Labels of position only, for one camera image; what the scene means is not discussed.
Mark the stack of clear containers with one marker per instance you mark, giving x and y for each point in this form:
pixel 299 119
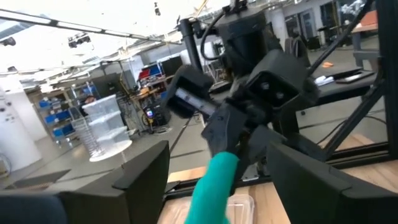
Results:
pixel 107 121

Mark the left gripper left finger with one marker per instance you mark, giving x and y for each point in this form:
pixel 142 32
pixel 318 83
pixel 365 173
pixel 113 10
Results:
pixel 133 193

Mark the teal elastic bandage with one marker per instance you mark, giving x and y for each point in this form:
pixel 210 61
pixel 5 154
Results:
pixel 211 189

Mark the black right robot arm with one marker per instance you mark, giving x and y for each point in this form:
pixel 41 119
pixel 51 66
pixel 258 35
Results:
pixel 245 34

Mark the stack of clear lids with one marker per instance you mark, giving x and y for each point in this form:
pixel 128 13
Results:
pixel 84 137

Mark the black desk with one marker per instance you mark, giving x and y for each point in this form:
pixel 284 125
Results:
pixel 342 91

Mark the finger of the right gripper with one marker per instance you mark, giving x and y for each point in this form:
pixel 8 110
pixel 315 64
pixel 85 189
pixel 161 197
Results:
pixel 224 130
pixel 256 146

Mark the black overhead light bar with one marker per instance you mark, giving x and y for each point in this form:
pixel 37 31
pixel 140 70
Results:
pixel 77 27

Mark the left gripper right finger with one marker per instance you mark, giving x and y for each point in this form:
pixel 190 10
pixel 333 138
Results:
pixel 317 199

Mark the white round pillar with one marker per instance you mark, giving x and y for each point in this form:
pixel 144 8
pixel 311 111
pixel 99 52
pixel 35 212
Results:
pixel 15 133

